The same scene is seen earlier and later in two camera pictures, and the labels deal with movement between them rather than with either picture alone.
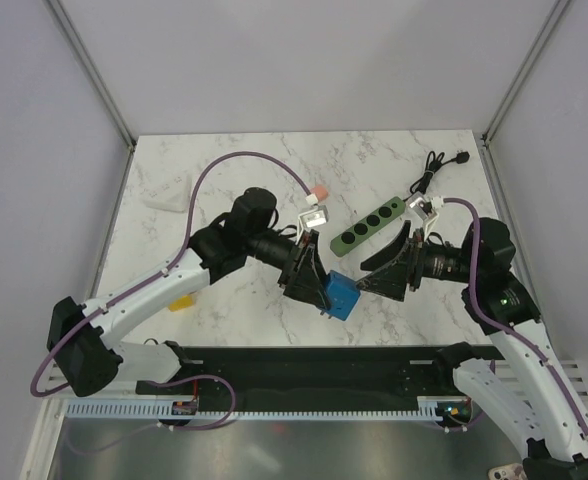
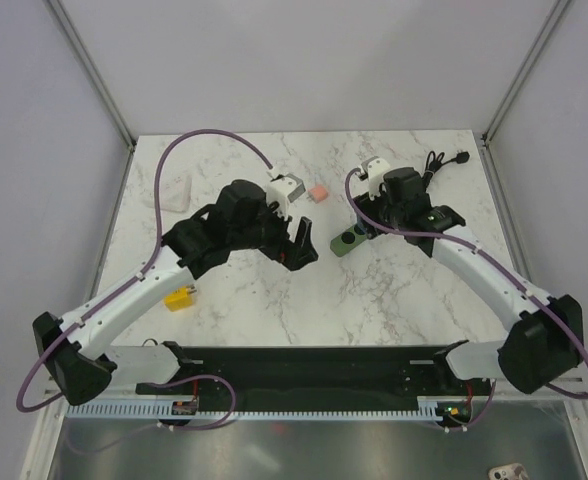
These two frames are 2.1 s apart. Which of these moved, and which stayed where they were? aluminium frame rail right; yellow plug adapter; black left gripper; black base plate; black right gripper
Moved: black right gripper; black left gripper
Stayed: aluminium frame rail right; black base plate; yellow plug adapter
